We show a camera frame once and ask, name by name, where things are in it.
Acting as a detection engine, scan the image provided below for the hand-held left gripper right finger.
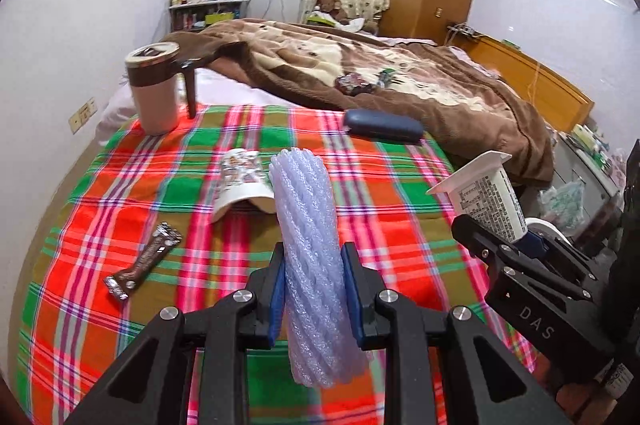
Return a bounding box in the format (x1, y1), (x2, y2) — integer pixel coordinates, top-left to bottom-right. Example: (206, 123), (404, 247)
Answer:
(341, 242), (573, 425)

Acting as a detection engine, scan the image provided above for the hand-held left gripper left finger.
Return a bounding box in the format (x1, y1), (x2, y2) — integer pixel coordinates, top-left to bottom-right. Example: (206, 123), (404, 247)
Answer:
(65, 242), (288, 425)

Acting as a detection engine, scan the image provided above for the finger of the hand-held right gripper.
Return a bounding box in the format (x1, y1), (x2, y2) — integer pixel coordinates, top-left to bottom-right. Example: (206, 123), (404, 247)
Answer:
(451, 214), (516, 280)
(525, 229), (599, 284)

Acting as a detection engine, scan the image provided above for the white squeeze tube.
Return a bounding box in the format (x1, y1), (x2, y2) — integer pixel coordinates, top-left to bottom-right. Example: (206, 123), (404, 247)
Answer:
(426, 150), (528, 241)

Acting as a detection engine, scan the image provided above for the white foam fruit net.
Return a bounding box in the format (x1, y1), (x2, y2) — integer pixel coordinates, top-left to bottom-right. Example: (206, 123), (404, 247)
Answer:
(269, 147), (368, 388)

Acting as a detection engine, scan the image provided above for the clear plastic bag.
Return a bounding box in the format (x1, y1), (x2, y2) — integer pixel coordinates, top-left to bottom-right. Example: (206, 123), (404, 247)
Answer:
(539, 180), (586, 236)

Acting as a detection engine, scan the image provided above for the cluttered side cabinet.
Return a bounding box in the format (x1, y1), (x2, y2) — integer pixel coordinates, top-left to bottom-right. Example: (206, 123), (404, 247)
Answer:
(552, 124), (627, 208)

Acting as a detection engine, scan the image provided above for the crushed printed paper cup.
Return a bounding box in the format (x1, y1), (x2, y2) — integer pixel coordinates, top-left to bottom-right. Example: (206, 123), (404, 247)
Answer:
(212, 148), (277, 224)

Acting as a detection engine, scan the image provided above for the brown chocolate bar wrapper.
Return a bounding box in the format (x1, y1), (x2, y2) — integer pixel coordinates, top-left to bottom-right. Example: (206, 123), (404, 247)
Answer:
(103, 223), (183, 302)

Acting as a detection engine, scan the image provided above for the brown plush blanket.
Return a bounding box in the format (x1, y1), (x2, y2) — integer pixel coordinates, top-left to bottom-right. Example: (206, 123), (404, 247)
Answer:
(162, 19), (555, 190)

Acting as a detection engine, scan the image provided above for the dark blue glasses case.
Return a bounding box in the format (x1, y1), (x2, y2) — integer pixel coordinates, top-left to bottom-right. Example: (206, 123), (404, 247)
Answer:
(342, 109), (425, 143)

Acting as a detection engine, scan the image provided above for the wooden headboard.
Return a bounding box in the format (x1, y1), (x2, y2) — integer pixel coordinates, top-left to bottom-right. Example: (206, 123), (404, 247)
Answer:
(462, 34), (596, 133)

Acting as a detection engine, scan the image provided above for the colourful plaid cloth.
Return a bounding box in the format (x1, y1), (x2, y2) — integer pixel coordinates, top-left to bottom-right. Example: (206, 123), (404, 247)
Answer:
(15, 104), (541, 425)

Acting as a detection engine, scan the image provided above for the crumpled shiny wrapper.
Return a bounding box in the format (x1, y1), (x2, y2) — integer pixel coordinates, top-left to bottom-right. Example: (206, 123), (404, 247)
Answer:
(335, 74), (378, 96)

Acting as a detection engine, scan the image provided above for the white bed sheet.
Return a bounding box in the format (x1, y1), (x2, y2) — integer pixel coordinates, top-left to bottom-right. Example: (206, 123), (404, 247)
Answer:
(95, 67), (301, 146)

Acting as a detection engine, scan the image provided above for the pink mug with brown lid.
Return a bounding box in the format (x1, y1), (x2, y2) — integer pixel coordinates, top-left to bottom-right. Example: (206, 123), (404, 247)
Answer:
(124, 42), (211, 136)

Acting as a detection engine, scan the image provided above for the brown teddy bear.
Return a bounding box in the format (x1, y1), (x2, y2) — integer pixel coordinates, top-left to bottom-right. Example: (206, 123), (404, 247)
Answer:
(315, 0), (351, 24)

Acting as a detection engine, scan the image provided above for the cluttered shelf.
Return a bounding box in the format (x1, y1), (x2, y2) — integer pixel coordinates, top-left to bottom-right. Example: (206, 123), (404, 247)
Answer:
(168, 0), (253, 33)

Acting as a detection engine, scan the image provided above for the power strip with cables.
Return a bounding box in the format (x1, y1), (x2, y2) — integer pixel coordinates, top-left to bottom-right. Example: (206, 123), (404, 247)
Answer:
(446, 21), (481, 38)

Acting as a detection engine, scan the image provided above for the wall socket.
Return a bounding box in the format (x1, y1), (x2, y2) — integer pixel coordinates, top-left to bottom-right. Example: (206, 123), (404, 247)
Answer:
(68, 97), (98, 134)

